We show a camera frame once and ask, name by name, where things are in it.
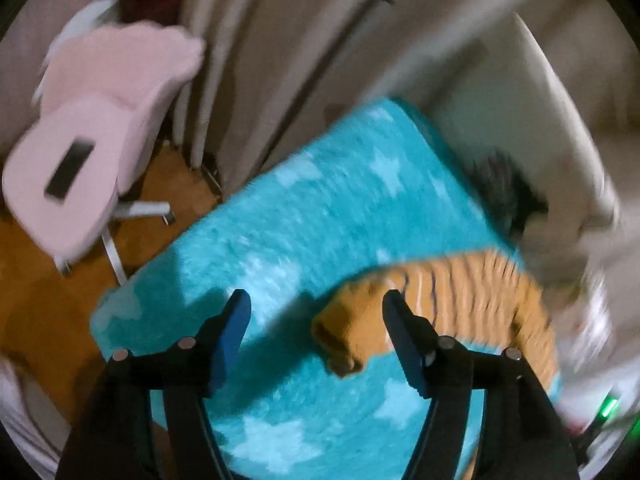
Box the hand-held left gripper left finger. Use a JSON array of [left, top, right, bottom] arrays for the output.
[[55, 288, 252, 480]]

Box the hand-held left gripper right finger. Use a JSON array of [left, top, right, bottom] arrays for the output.
[[382, 289, 581, 480]]

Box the orange striped small garment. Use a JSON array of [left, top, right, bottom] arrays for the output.
[[311, 249, 560, 393]]

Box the teal star cartoon blanket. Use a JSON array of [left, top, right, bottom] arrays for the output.
[[90, 97, 563, 480]]

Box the black smartphone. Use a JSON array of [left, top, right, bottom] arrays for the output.
[[44, 140, 96, 201]]

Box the pink swivel chair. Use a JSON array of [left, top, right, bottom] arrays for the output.
[[2, 0, 207, 286]]

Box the beige curtain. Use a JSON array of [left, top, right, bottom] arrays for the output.
[[172, 0, 506, 196]]

